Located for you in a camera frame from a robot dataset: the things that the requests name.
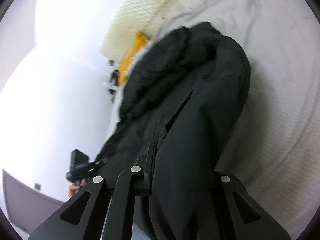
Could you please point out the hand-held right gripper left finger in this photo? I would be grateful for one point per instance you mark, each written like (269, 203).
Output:
(148, 170)

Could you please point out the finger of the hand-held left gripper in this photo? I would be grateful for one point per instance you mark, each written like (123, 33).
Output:
(98, 164)

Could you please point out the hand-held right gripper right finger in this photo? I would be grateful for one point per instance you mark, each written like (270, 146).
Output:
(232, 187)

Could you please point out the black puffer jacket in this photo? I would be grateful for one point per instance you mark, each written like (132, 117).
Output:
(187, 105)

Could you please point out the person's left hand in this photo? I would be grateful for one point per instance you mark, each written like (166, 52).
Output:
(73, 189)

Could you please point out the grey door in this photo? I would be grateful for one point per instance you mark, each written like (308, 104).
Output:
(25, 200)

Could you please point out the yellow pillow with crown print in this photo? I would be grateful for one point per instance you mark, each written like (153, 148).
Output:
(127, 60)

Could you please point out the cream quilted headboard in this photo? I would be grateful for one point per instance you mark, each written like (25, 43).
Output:
(130, 17)

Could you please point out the wall switch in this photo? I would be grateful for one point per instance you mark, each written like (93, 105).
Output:
(37, 186)

